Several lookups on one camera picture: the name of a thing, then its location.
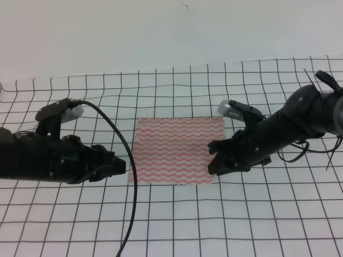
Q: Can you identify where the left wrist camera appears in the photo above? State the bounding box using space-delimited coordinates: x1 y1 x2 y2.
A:
35 98 84 138

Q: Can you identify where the black right camera cable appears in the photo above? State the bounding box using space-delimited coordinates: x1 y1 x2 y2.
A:
277 139 311 163

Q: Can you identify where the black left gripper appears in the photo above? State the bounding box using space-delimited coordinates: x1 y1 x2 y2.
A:
16 131 126 184

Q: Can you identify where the black camera cable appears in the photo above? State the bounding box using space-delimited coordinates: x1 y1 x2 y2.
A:
72 100 138 257
277 139 311 163

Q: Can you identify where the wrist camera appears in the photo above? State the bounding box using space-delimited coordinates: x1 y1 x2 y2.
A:
218 100 266 127
35 98 84 138

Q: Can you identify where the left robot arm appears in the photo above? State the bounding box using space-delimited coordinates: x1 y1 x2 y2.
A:
1 128 126 184

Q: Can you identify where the black left camera cable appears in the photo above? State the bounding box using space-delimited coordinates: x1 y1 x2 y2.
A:
72 100 138 257

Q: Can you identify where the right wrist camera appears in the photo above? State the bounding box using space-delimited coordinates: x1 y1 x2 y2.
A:
218 100 266 127

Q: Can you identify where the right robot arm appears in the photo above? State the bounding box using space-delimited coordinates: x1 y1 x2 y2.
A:
208 70 342 176

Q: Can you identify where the pink wavy striped towel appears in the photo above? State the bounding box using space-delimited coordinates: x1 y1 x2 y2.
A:
132 117 225 185

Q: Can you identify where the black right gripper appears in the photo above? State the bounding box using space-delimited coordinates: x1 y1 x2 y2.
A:
207 112 279 176

